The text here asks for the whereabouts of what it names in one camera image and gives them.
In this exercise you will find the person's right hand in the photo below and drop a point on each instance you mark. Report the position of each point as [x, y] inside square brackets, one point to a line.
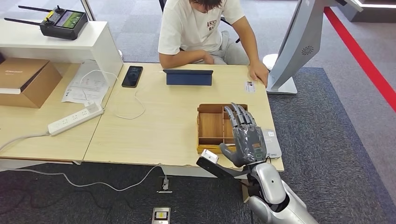
[208, 58]

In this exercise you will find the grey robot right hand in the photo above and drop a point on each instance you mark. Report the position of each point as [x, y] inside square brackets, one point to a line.
[249, 142]

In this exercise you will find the person's left hand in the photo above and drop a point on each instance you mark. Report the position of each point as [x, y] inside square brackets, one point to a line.
[259, 73]

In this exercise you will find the white ID card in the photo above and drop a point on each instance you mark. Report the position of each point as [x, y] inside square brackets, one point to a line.
[250, 87]

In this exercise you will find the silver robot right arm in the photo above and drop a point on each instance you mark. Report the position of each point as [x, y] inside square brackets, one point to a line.
[269, 185]

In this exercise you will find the person's left forearm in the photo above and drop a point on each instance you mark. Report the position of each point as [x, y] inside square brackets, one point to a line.
[253, 49]

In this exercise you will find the person's right forearm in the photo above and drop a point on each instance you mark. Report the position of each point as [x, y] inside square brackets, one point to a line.
[181, 58]

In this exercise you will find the grey card reader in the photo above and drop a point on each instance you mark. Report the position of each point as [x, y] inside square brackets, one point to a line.
[273, 145]

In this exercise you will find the person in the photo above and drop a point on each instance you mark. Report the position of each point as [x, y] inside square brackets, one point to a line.
[191, 31]

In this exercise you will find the white round base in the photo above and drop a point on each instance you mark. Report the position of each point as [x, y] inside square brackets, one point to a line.
[268, 61]

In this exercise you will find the blue tablet case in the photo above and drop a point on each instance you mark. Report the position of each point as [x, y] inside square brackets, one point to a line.
[188, 78]

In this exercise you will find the wooden organizer box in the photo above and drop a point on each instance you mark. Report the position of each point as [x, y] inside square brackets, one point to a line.
[210, 126]

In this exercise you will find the silver kiosk stand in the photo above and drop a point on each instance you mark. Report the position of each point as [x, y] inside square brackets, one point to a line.
[297, 49]

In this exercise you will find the black smartphone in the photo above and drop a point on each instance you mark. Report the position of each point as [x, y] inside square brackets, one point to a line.
[132, 76]

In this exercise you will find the dark grey carpet mat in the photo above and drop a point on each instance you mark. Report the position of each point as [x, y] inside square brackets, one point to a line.
[334, 130]

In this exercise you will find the floor outlet with plug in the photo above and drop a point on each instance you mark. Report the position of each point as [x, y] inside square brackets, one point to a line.
[165, 184]

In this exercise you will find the silver floor socket box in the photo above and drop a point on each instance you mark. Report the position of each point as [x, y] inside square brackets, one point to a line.
[161, 215]

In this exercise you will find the white desk shelf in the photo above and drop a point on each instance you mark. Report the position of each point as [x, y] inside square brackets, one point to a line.
[92, 45]

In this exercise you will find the white paper sheets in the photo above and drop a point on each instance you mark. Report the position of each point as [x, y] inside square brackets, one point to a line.
[89, 87]

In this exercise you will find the white charger adapter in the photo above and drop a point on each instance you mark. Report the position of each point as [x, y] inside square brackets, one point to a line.
[92, 107]

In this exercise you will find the grey raised platform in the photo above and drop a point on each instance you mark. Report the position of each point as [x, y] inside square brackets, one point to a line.
[371, 14]

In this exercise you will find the chrome pole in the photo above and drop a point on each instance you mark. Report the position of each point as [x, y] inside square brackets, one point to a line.
[88, 10]

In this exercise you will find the white power strip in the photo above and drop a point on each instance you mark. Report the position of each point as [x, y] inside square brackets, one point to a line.
[74, 118]

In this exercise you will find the black remote controller with antennas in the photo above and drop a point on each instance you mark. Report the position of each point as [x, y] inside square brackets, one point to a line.
[63, 26]

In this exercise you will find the brown cardboard box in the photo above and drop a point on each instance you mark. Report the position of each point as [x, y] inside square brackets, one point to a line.
[31, 86]

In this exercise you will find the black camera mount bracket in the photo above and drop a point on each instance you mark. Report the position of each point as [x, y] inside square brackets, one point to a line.
[222, 171]

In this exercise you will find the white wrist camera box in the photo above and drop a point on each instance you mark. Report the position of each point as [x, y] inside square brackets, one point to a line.
[210, 156]

